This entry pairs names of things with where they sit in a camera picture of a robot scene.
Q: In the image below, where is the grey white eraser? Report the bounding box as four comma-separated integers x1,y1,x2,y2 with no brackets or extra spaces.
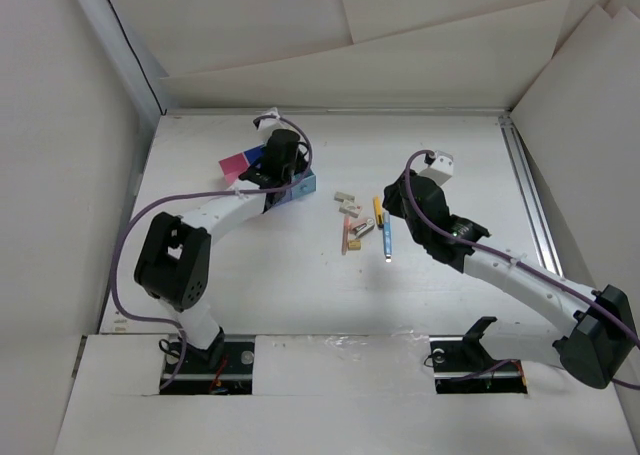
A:
334,191,356,202

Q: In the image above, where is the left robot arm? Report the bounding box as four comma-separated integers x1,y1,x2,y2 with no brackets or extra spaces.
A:
134,128,310,372

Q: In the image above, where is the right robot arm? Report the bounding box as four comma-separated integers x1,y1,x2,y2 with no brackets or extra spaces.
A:
382,170,639,393

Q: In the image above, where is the dark blue container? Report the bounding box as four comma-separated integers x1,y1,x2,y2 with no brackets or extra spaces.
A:
240,145,293,189

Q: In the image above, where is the light blue container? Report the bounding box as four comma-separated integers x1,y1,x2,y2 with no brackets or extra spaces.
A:
291,169,316,200

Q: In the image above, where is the light blue cutter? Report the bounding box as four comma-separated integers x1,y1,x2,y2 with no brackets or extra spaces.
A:
383,211,392,263

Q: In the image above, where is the yellow utility knife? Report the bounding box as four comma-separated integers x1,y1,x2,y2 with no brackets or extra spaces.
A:
373,196,384,226

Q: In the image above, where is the pink container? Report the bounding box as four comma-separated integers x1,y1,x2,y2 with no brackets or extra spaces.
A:
218,152,250,185

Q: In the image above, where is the white eraser with label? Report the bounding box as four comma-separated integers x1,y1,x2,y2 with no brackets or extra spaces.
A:
339,200,362,218

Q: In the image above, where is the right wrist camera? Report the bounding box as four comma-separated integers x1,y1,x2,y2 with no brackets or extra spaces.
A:
419,150,454,187

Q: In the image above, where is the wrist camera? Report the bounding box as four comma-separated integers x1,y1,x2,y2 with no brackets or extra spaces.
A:
253,107,282,142
419,150,454,187

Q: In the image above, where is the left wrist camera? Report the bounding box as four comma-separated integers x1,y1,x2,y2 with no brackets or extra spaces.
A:
253,107,282,142

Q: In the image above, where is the aluminium rail right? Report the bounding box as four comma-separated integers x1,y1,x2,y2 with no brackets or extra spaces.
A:
498,114,564,276

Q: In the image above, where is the aluminium post left corner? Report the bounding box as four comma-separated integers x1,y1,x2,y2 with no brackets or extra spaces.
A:
76,0,174,131

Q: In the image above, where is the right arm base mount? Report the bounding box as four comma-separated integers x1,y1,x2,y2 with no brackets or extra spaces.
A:
423,316,528,395

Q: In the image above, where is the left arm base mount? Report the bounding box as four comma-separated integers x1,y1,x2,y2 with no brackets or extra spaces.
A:
159,336,255,396

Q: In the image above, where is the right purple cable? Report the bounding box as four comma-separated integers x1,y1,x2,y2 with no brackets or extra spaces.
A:
403,148,640,390

